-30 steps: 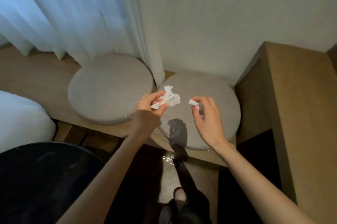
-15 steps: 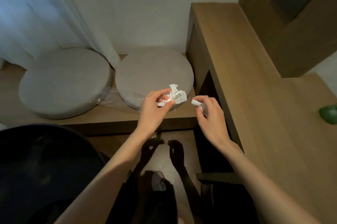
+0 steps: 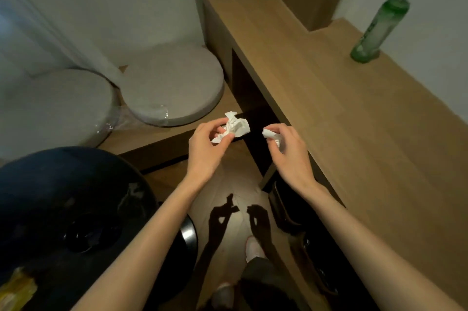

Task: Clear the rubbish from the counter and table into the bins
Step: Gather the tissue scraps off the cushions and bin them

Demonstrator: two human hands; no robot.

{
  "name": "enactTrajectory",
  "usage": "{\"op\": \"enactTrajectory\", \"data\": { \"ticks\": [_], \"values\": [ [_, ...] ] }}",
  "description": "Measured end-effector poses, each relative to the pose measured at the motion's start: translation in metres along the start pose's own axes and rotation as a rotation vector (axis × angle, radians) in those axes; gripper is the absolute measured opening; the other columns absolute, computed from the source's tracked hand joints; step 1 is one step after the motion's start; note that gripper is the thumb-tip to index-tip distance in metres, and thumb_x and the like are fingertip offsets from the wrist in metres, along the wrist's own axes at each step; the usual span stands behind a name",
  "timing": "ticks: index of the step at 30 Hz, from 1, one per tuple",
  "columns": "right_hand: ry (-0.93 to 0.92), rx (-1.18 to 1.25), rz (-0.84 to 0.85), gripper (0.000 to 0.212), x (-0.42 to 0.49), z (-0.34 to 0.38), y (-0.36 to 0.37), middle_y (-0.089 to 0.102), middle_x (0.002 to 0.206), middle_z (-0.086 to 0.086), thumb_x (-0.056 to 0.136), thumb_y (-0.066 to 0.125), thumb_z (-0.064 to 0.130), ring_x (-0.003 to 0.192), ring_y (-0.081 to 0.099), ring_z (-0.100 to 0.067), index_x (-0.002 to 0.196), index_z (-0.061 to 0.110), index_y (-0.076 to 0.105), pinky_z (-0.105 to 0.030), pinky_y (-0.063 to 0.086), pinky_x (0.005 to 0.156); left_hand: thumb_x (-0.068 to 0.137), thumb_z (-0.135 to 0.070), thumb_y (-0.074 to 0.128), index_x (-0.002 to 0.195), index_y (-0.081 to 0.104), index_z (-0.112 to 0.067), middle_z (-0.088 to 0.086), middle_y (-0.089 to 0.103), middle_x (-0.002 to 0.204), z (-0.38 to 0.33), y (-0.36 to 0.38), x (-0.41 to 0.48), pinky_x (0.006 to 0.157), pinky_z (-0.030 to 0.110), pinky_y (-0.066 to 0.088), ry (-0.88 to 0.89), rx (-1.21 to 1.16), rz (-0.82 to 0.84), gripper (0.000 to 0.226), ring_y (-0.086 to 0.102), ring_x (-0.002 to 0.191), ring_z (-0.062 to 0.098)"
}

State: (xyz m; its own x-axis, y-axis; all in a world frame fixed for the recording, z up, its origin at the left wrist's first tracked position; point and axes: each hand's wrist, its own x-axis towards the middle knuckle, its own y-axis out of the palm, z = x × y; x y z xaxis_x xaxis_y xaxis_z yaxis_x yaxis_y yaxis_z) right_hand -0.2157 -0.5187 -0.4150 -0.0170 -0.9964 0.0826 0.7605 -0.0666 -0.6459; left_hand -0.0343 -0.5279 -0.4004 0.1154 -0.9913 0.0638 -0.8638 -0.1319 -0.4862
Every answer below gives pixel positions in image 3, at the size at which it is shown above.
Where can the person's left hand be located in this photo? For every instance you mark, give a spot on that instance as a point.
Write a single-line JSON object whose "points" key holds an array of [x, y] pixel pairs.
{"points": [[204, 157]]}

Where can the person's right hand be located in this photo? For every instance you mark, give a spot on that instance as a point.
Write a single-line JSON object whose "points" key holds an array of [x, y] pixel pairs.
{"points": [[292, 161]]}

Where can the white tissue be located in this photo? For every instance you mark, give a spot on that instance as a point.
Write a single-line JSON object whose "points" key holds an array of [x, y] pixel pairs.
{"points": [[237, 126], [270, 134]]}

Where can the brown waste bin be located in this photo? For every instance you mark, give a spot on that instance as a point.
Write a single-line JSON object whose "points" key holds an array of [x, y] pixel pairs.
{"points": [[303, 248]]}

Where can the person's left forearm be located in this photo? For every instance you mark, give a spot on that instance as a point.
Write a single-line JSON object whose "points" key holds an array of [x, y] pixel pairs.
{"points": [[146, 248]]}

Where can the person's right forearm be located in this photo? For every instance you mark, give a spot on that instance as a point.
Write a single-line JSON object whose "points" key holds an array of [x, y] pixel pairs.
{"points": [[373, 256]]}

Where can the round grey seat cushion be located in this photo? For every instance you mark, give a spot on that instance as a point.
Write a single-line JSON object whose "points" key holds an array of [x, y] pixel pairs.
{"points": [[55, 110], [175, 80]]}

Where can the wooden built-in desk unit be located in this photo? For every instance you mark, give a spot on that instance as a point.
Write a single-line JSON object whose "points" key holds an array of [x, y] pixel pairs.
{"points": [[365, 120]]}

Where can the white right sneaker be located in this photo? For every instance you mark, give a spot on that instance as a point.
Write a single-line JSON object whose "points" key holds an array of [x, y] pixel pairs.
{"points": [[255, 248]]}

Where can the white sneaker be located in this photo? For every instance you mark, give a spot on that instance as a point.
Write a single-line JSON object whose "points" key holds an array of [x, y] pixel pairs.
{"points": [[255, 248], [223, 296]]}

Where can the dark trousers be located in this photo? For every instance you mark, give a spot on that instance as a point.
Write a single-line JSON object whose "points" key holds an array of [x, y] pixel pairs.
{"points": [[267, 285]]}

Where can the black round table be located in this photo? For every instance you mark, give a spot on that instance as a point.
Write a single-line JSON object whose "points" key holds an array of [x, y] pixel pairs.
{"points": [[73, 205]]}

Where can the white left sneaker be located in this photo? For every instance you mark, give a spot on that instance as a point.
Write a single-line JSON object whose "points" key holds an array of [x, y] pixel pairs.
{"points": [[223, 296]]}

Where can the green plastic drink bottle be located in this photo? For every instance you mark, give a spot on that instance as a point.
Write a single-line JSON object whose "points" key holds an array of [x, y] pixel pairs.
{"points": [[380, 26]]}

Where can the white sheer curtain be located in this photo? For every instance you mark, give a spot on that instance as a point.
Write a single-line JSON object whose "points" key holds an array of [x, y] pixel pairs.
{"points": [[55, 40]]}

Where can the yellow crumpled wrapper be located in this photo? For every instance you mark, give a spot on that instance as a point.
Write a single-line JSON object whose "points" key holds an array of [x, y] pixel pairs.
{"points": [[16, 290]]}

